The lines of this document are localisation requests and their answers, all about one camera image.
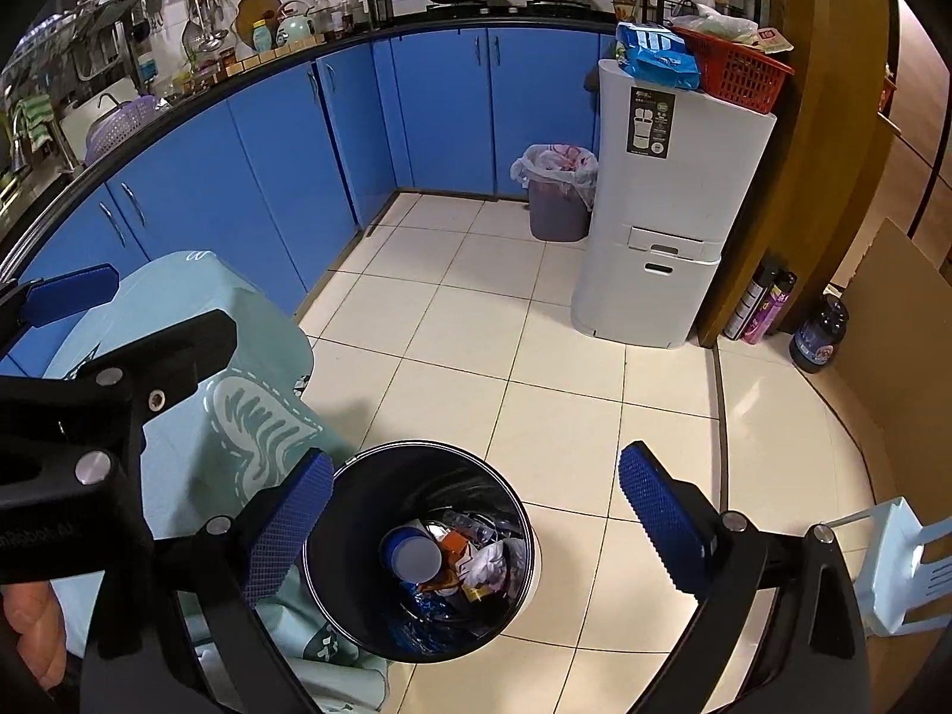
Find purple bin with plastic bag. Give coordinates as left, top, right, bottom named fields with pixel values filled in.
left=510, top=143, right=600, bottom=243

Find dark blue jar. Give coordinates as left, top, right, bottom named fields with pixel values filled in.
left=790, top=293, right=850, bottom=375

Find light blue plastic stool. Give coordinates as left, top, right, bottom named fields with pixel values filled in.
left=825, top=496, right=949, bottom=639

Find cluster of seasoning bottles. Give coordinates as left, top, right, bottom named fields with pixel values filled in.
left=312, top=0, right=395, bottom=42

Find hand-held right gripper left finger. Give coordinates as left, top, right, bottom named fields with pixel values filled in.
left=78, top=448, right=336, bottom=714

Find person's left hand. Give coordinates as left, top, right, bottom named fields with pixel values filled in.
left=0, top=580, right=68, bottom=693

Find round wooden cutting board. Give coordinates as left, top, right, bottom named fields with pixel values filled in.
left=236, top=0, right=282, bottom=49

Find blue lower cabinets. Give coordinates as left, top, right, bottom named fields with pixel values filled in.
left=0, top=26, right=618, bottom=380

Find blue snack packet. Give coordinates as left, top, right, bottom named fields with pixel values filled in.
left=616, top=21, right=704, bottom=92

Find black gas stove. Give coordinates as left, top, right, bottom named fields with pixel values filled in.
left=424, top=0, right=603, bottom=17

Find red plastic basket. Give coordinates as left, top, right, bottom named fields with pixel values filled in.
left=673, top=24, right=796, bottom=116

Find clear plastic bag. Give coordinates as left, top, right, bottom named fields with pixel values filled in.
left=669, top=0, right=760, bottom=42

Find black spray can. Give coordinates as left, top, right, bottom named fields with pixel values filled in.
left=723, top=259, right=781, bottom=343

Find purple spray can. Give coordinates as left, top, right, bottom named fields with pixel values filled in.
left=742, top=271, right=798, bottom=347

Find green striped cloth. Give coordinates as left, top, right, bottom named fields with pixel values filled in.
left=11, top=93, right=53, bottom=146

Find round table with teal tablecloth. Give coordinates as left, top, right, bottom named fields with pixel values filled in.
left=40, top=249, right=392, bottom=714

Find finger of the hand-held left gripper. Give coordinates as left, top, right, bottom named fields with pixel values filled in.
left=0, top=310, right=239, bottom=455
left=0, top=264, right=121, bottom=343

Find mint green kettle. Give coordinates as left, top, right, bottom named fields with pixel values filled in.
left=277, top=1, right=317, bottom=47

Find checkered wooden board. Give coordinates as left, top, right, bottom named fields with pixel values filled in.
left=227, top=33, right=328, bottom=76

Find purple plastic basket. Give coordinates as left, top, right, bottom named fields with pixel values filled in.
left=85, top=95, right=168, bottom=165

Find black trash bin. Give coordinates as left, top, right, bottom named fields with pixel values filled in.
left=301, top=440, right=543, bottom=662

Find wooden door frame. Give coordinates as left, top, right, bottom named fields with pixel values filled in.
left=695, top=0, right=901, bottom=350

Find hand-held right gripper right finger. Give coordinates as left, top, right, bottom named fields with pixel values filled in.
left=617, top=441, right=871, bottom=714

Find refrigerator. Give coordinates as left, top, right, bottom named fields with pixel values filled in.
left=878, top=52, right=952, bottom=276

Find cardboard sheet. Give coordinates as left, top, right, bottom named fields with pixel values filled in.
left=807, top=217, right=952, bottom=507

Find metal dish rack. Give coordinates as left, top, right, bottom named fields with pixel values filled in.
left=15, top=0, right=224, bottom=83

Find hanging kitchen utensils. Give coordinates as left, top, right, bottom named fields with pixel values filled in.
left=182, top=0, right=231, bottom=53

